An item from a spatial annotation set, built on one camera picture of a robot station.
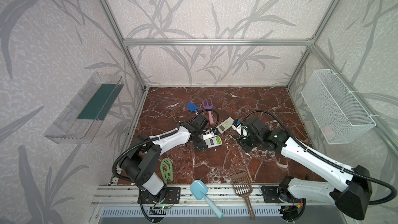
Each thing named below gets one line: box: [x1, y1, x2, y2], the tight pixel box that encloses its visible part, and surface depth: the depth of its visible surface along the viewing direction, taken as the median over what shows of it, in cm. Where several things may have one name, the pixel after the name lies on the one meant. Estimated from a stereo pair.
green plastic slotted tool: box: [160, 157, 174, 185], surface depth 82 cm
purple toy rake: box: [202, 98, 215, 125], surface depth 111 cm
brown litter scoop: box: [230, 171, 256, 221], surface depth 78 cm
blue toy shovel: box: [186, 102, 199, 113], surface depth 112 cm
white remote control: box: [204, 135, 223, 149], surface depth 92 cm
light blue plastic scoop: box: [190, 179, 224, 219], surface depth 77 cm
